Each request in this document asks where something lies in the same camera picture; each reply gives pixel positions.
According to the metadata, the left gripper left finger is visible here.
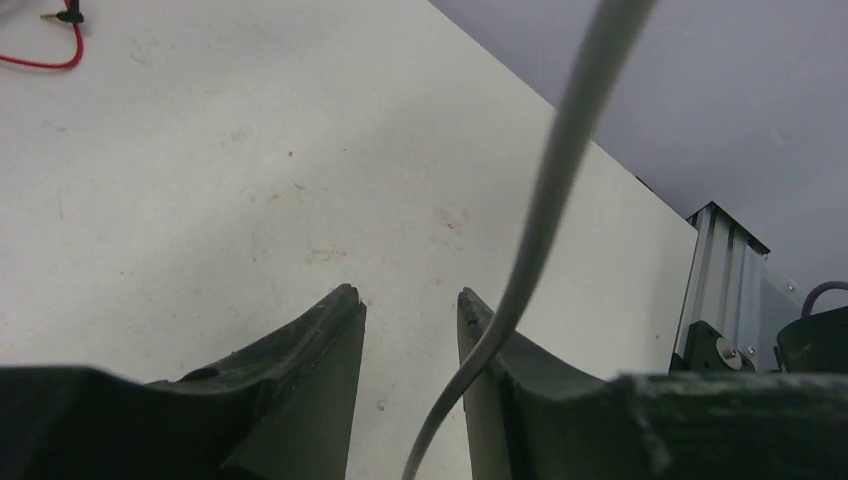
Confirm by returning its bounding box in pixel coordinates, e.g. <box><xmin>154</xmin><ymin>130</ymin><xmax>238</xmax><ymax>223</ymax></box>
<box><xmin>1</xmin><ymin>284</ymin><xmax>367</xmax><ymax>479</ymax></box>

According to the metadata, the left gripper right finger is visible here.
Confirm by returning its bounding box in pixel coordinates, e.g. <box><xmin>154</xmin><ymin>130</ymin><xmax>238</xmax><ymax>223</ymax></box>
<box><xmin>457</xmin><ymin>287</ymin><xmax>848</xmax><ymax>480</ymax></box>

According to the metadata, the grey headphone cable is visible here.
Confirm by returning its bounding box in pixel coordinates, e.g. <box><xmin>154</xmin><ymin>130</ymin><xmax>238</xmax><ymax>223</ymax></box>
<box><xmin>401</xmin><ymin>0</ymin><xmax>658</xmax><ymax>480</ymax></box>

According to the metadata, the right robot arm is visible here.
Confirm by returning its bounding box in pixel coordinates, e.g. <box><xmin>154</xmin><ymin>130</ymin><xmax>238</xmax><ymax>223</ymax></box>
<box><xmin>777</xmin><ymin>307</ymin><xmax>847</xmax><ymax>375</ymax></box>

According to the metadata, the aluminium frame rail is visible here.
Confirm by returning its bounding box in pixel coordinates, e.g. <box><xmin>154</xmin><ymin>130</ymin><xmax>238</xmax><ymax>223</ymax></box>
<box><xmin>670</xmin><ymin>202</ymin><xmax>804</xmax><ymax>373</ymax></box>

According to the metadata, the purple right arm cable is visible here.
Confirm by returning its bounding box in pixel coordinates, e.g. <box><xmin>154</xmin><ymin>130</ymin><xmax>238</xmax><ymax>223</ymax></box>
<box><xmin>800</xmin><ymin>280</ymin><xmax>848</xmax><ymax>319</ymax></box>

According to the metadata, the red headphone cable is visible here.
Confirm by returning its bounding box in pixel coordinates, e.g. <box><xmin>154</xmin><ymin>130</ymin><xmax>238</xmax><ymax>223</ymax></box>
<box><xmin>0</xmin><ymin>0</ymin><xmax>86</xmax><ymax>71</ymax></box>

